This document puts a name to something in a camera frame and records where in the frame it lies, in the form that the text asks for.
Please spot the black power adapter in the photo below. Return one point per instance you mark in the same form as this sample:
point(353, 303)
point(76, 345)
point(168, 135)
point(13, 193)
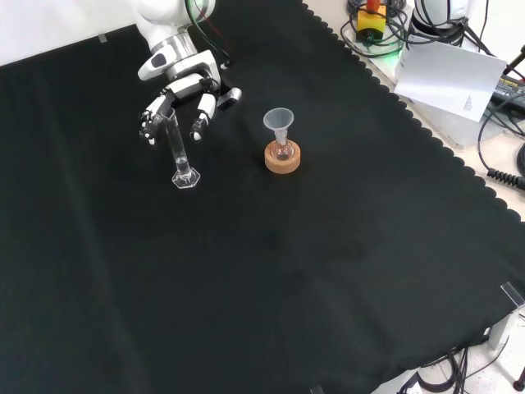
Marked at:
point(510, 90)

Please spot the clear tape clip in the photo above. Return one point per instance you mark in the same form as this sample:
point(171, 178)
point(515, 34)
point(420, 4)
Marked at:
point(316, 389)
point(102, 38)
point(512, 293)

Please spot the yellow stop button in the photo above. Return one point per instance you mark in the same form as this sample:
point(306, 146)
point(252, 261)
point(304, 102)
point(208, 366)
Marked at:
point(371, 20)

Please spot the pale board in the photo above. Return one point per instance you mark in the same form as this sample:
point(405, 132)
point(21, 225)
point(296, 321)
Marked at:
point(447, 78)

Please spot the small round-bottom glass flask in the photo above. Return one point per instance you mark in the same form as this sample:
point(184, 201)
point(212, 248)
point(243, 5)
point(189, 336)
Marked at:
point(283, 151)

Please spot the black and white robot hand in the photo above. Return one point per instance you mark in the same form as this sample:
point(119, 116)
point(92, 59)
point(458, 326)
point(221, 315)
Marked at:
point(184, 86)

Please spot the clear plastic funnel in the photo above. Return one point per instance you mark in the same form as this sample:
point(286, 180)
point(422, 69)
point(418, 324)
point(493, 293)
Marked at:
point(279, 119)

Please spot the clear glass graduated cylinder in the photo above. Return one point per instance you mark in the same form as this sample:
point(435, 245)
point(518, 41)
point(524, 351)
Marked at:
point(180, 156)

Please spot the aluminium frame bracket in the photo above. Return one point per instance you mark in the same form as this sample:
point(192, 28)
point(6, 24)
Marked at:
point(506, 328)

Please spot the black bench cloth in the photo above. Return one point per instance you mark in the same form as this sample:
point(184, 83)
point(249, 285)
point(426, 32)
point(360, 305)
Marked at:
point(246, 267)

